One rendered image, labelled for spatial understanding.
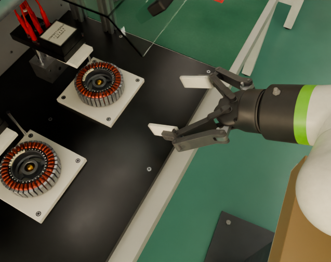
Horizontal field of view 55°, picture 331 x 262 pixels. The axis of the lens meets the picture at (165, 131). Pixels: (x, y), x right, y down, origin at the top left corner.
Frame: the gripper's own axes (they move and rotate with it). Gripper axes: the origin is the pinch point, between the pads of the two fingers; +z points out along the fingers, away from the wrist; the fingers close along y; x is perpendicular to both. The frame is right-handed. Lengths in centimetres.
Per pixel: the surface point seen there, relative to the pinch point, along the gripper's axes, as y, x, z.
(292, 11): 136, -66, 27
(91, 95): -4.7, 6.2, 16.8
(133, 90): 3.3, 0.4, 13.4
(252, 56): 89, -60, 32
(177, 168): -8.3, -11.3, -0.4
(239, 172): 33, -83, 24
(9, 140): -23.2, 13.5, 16.6
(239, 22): 40.5, -8.6, 4.0
